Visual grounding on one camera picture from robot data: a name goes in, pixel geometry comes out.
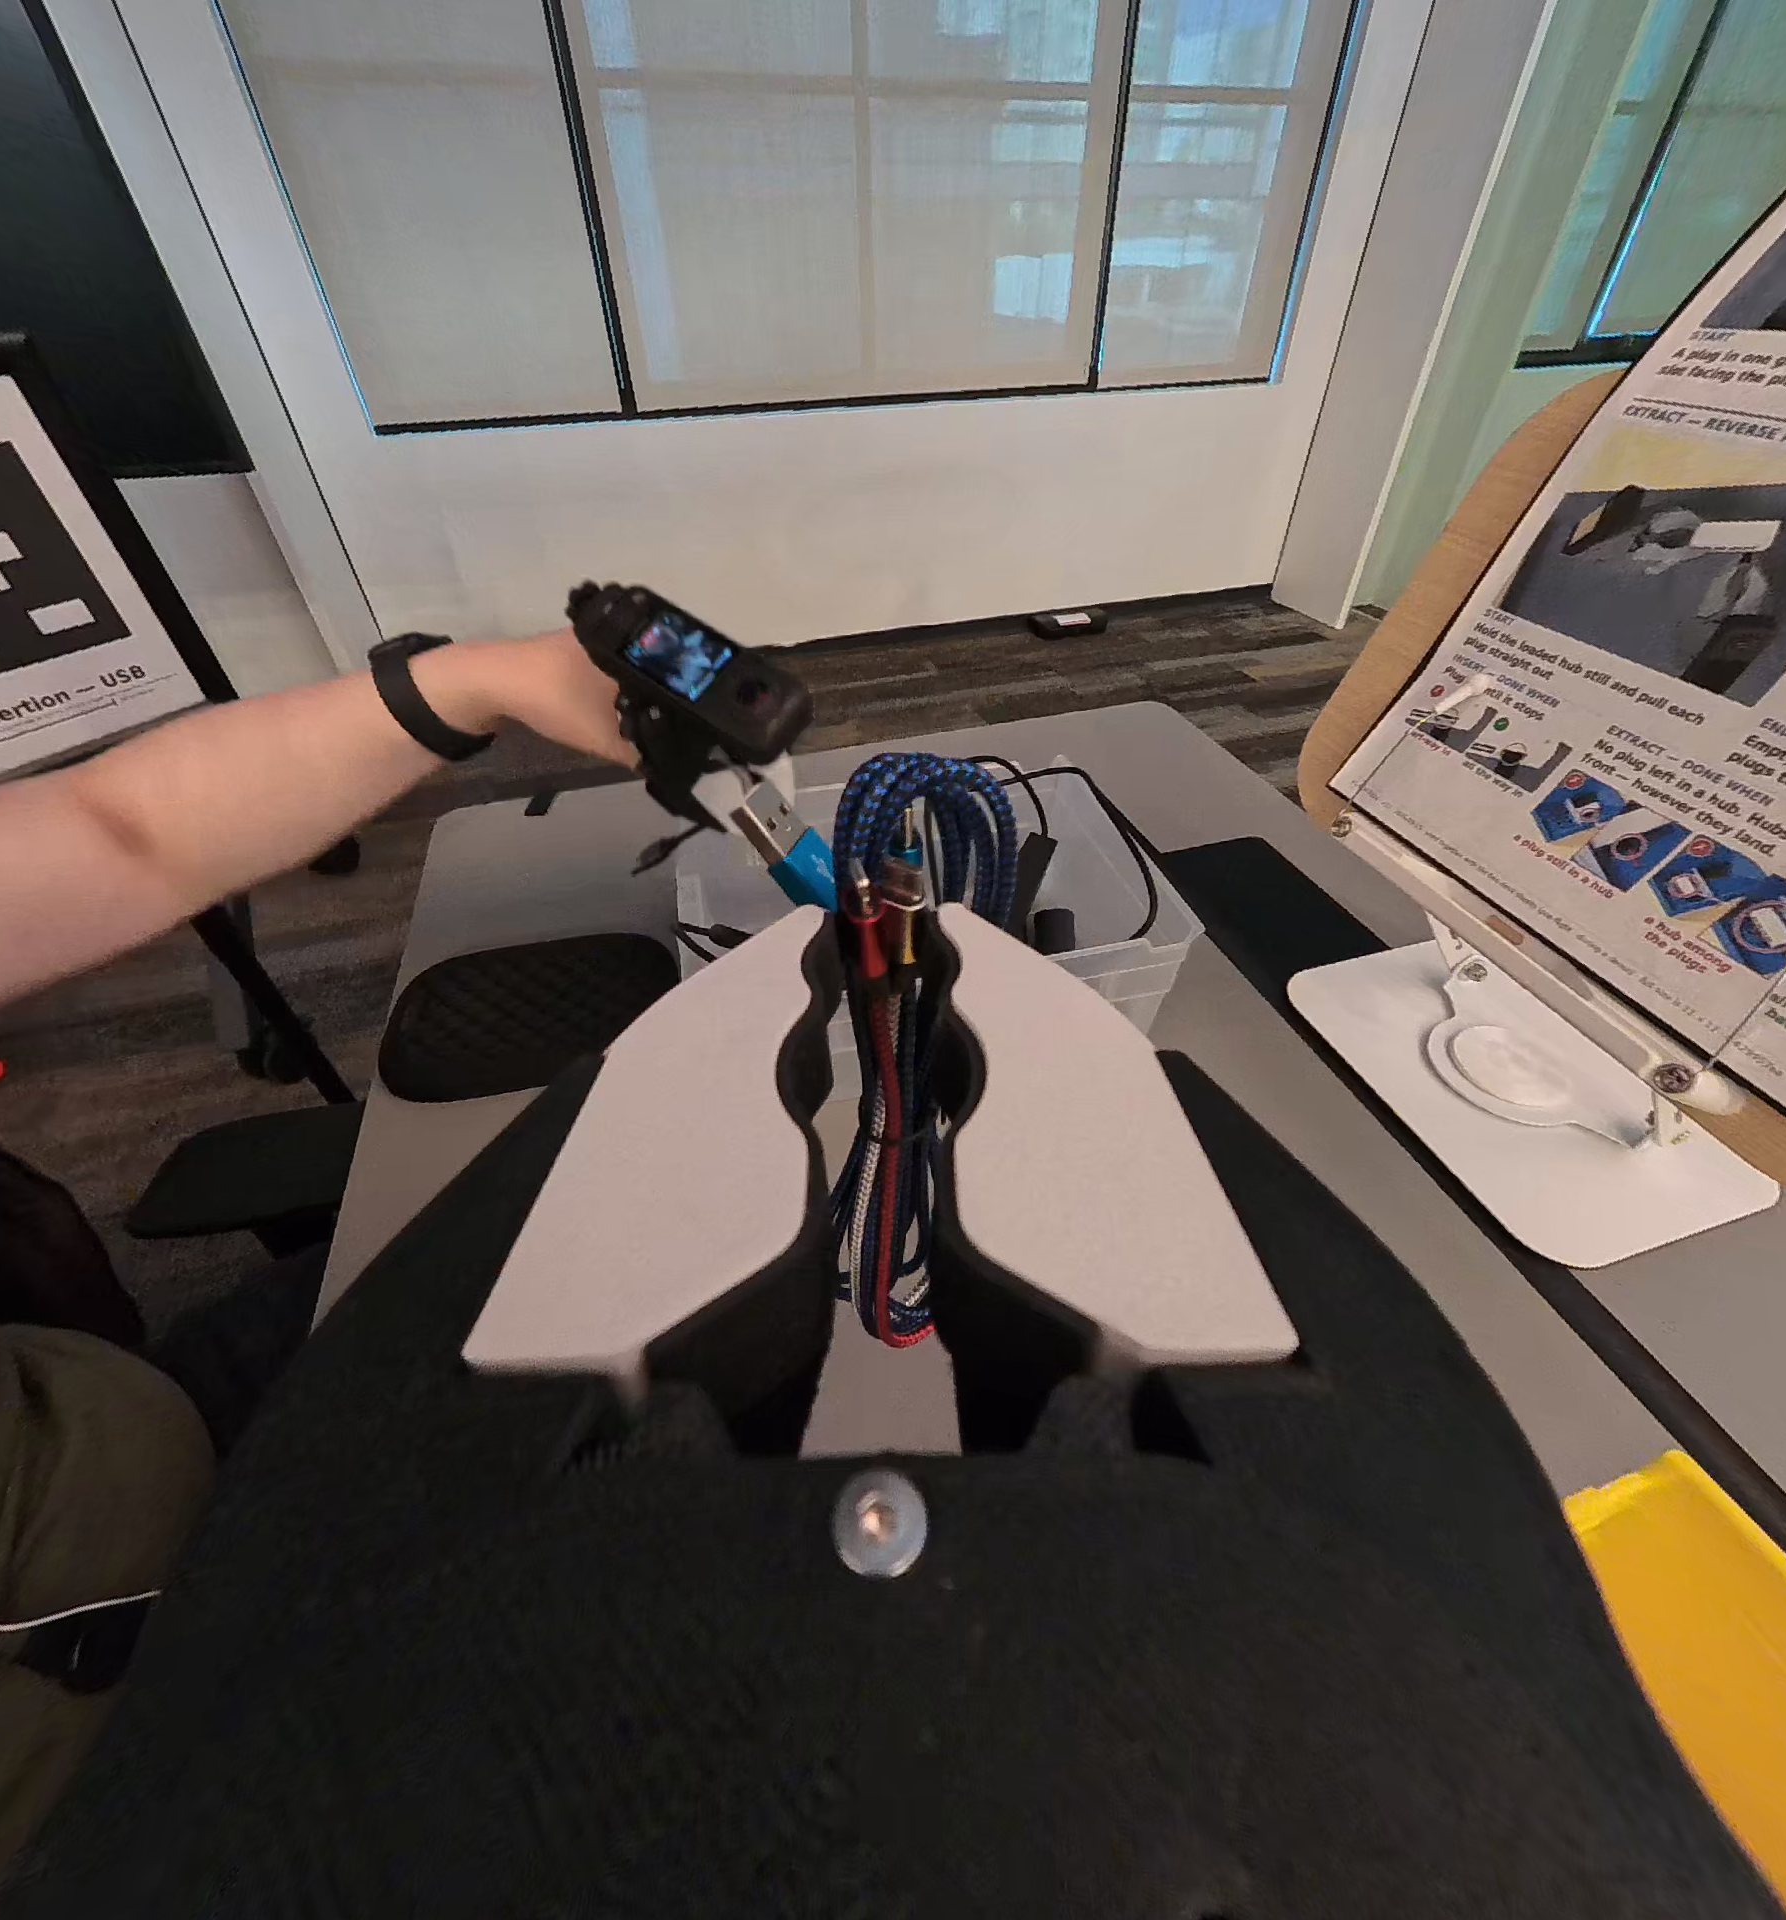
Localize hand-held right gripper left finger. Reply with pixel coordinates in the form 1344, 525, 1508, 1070
464, 899, 841, 1376

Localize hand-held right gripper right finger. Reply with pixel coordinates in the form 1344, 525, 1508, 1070
930, 897, 1302, 1371

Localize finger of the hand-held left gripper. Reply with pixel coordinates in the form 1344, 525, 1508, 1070
689, 753, 805, 841

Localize blue braided multi-plug cable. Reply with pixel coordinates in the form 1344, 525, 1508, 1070
729, 748, 1023, 1351

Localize clear plastic bin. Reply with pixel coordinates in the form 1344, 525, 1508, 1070
675, 756, 1209, 1036

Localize black usb hub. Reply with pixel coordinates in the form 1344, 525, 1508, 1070
1004, 829, 1079, 950

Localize yellow plastic bin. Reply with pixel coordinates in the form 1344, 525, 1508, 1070
1566, 1446, 1786, 1920

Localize person's left forearm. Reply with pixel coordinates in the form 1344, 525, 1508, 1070
0, 661, 431, 1025

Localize person's left hand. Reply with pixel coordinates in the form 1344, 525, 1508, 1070
476, 628, 642, 773

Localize black office chair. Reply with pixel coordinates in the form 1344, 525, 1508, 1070
127, 931, 680, 1351

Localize black wristband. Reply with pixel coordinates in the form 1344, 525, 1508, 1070
368, 633, 500, 761

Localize large gridded window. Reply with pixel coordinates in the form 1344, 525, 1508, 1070
210, 0, 1360, 436

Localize instruction sheet on stand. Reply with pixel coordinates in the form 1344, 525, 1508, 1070
1298, 365, 1786, 1207

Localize framed marker sign on stand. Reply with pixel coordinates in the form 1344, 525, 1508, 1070
0, 332, 362, 1108

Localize olive green shorts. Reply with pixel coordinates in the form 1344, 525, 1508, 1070
0, 1259, 217, 1920

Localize printed instruction sheet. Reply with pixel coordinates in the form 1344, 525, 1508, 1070
1327, 127, 1786, 1156

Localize narrow side window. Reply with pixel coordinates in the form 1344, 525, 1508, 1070
1514, 0, 1786, 368

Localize dark desk cable cover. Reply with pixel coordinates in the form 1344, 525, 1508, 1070
1160, 838, 1392, 961

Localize thin white cord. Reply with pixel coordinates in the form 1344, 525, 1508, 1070
0, 1591, 161, 1633

